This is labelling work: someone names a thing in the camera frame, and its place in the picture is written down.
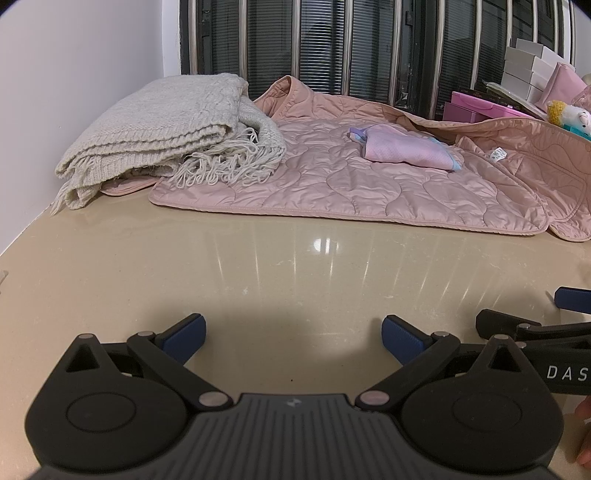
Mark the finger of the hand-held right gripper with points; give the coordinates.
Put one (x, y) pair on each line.
(575, 299)
(501, 322)

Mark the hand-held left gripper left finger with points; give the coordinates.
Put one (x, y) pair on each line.
(187, 339)

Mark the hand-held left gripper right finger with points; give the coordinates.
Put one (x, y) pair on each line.
(401, 339)

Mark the pink blue purple-trimmed garment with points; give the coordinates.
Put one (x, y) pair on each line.
(406, 150)

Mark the person's right hand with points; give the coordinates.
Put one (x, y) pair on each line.
(585, 434)

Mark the pink quilted blanket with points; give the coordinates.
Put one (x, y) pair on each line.
(323, 175)

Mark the white yellow plush toy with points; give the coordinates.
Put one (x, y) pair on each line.
(570, 115)

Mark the pink fluffy decoration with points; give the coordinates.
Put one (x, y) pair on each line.
(582, 96)

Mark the pink pouch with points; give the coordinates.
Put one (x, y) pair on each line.
(565, 85)

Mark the magenta pink box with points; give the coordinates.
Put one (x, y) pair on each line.
(475, 108)

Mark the dark flat box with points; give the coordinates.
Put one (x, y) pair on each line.
(505, 94)

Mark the cream knitted fringed scarf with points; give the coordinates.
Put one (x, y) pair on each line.
(152, 120)

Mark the stack of white boxes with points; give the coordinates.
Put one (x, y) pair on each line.
(526, 62)

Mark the steel window grille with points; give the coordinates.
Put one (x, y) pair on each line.
(349, 46)

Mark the dark window with blinds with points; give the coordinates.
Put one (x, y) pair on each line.
(323, 41)

